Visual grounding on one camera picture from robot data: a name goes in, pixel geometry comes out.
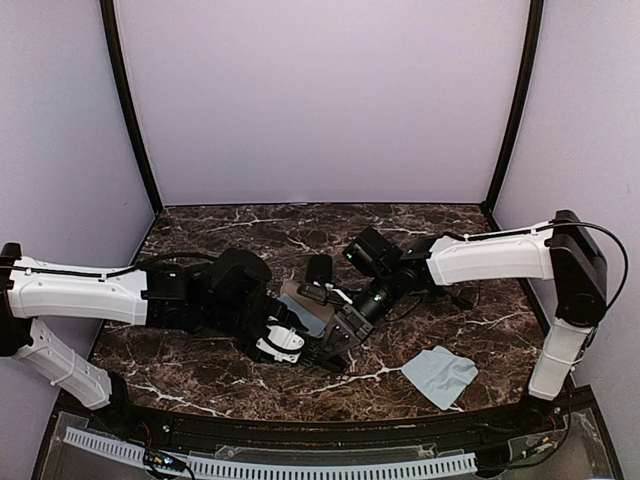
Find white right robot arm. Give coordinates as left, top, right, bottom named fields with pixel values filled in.
left=319, top=210, right=619, bottom=434

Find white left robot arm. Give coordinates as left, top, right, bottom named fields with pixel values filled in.
left=1, top=243, right=306, bottom=436

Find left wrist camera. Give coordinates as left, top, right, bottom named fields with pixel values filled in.
left=256, top=324, right=305, bottom=364

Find blue cleaning cloth right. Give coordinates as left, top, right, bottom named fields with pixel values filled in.
left=401, top=346, right=478, bottom=410

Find black corner frame post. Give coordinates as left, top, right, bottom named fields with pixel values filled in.
left=99, top=0, right=164, bottom=216
left=481, top=0, right=545, bottom=216

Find black corner frame post right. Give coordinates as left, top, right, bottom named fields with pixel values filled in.
left=481, top=0, right=545, bottom=216

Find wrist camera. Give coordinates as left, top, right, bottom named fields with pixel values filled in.
left=256, top=324, right=305, bottom=364
left=297, top=283, right=353, bottom=308

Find black corner frame post left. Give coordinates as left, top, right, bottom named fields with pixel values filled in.
left=99, top=0, right=164, bottom=216

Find black quilted glasses case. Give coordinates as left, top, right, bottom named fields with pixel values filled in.
left=305, top=254, right=333, bottom=286

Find gold frame sunglasses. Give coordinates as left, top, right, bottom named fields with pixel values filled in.
left=429, top=285, right=476, bottom=311

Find plaid brown glasses case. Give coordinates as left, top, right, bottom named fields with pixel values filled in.
left=279, top=280, right=334, bottom=338

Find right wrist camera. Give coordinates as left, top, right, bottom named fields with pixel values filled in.
left=297, top=283, right=353, bottom=308

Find white slotted cable duct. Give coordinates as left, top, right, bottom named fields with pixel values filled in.
left=63, top=427, right=477, bottom=479

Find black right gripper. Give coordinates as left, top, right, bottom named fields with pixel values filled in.
left=315, top=269, right=401, bottom=361

